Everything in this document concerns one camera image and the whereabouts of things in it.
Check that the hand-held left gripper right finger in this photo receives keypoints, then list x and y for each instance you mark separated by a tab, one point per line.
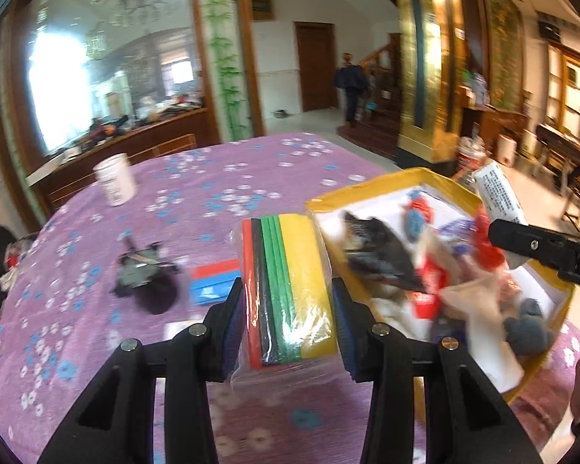
345	333

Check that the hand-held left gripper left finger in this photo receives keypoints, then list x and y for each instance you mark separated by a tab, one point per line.
233	328

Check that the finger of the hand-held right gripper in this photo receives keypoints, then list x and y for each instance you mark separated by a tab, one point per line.
527	241

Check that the white soft packet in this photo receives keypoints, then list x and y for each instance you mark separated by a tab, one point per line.
498	188

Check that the pack of coloured clay strips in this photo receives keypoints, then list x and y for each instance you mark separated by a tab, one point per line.
290	290

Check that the blue white plastic bag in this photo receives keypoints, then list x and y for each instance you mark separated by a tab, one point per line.
459	227

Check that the blue knitted cloth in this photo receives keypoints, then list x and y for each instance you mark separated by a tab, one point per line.
529	328

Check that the white cloth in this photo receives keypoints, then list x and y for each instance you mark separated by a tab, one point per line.
483	319

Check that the black foil bag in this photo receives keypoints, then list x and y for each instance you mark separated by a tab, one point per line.
382	251

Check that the red white packet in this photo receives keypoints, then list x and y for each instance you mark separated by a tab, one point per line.
428	290

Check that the red blue knitted item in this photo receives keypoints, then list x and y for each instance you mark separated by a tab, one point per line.
418	212

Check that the yellow cardboard box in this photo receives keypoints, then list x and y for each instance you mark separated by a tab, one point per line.
367	191

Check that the red blue card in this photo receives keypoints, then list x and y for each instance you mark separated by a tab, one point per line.
212	283

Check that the white bucket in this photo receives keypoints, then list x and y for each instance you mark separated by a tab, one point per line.
506	150

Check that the wooden table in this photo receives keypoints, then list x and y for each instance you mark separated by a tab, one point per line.
560	147

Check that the black electric motor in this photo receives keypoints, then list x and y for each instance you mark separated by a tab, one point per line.
142	275

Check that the wooden cabinet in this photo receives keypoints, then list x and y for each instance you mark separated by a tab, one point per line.
493	125

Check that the purple floral tablecloth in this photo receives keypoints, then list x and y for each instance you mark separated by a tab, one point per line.
198	193

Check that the white plastic jar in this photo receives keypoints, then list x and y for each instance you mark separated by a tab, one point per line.
116	179

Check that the gold framed painting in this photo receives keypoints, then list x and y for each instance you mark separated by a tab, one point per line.
500	43

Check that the gold pillar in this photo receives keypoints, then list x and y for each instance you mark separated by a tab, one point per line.
425	58

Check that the wooden sideboard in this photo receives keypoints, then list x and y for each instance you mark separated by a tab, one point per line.
140	140

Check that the wooden stair railing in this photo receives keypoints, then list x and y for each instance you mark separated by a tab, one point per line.
382	87

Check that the brown wooden door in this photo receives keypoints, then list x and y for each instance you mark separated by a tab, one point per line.
315	65

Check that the green bamboo wall decor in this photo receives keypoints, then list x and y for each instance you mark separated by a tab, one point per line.
227	58

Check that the wood framed wall mirror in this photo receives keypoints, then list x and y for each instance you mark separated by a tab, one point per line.
101	58

